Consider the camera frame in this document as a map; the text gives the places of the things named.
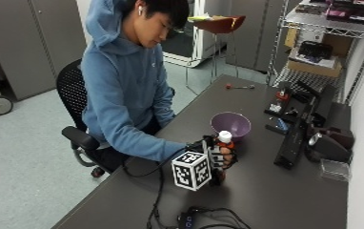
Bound orange bottle with white cap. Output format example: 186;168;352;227
214;130;238;186

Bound white cube of black markers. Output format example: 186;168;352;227
171;151;212;192

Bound purple bowl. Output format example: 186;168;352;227
210;111;254;142

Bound black upright stand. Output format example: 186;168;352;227
272;94;320;170

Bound small blue and black part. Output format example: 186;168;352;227
266;116;292;135

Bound black tray with red part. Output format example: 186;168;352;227
264;86;295;118

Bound black usb hub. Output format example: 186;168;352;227
177;211;200;229

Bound black device with silver lens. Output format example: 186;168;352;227
304;131;355;164

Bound clear plastic box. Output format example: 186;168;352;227
319;158;352;182

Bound person in blue hoodie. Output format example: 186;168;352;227
80;0;191;174

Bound flat cardboard box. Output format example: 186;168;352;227
285;47;344;78

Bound white framed glass panel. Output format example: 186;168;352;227
161;0;216;69

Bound grey tall cabinet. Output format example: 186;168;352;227
224;0;301;73

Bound black case on box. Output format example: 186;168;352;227
296;40;335;62

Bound brown bar stool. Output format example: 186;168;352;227
183;14;247;94

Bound black mesh office chair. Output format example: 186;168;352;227
56;58;122;178

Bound grey storage cabinet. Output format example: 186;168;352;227
0;0;89;102

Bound black glove cable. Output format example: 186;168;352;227
122;142;204;229

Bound black hub cables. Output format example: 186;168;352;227
187;205;252;229

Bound metal wire shelf rack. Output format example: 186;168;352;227
266;0;364;106

